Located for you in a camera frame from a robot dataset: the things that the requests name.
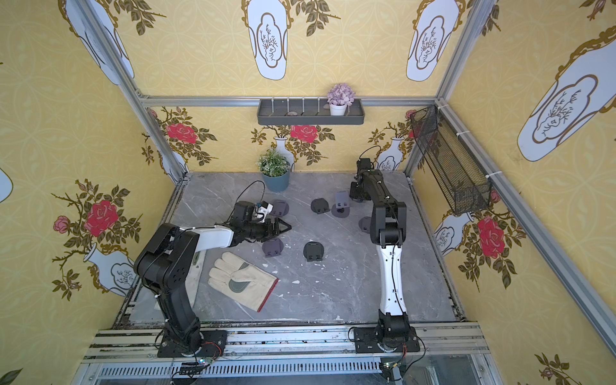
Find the purple flower white pot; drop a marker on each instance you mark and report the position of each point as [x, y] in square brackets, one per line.
[340, 98]

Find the dark phone stand front-centre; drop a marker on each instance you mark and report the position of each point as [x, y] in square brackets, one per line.
[313, 251]

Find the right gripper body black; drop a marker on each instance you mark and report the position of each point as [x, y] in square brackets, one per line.
[359, 188]

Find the black wire mesh basket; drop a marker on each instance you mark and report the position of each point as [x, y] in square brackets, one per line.
[460, 178]

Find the green plant blue pot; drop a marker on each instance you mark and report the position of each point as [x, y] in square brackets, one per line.
[275, 170]

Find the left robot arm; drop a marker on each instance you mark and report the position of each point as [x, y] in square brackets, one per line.
[164, 264]

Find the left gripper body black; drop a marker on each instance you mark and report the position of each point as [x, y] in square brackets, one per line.
[268, 228]

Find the grey wall shelf tray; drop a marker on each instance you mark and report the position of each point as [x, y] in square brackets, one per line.
[306, 111]

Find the dark phone stand back-centre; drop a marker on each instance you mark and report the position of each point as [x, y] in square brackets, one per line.
[320, 206]

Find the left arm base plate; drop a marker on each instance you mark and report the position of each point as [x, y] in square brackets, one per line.
[202, 344]

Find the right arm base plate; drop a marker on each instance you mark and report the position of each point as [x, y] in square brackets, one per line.
[378, 340]

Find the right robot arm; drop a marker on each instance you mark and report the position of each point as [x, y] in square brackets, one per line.
[388, 231]

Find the beige work glove right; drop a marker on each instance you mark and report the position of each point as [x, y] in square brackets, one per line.
[241, 281]

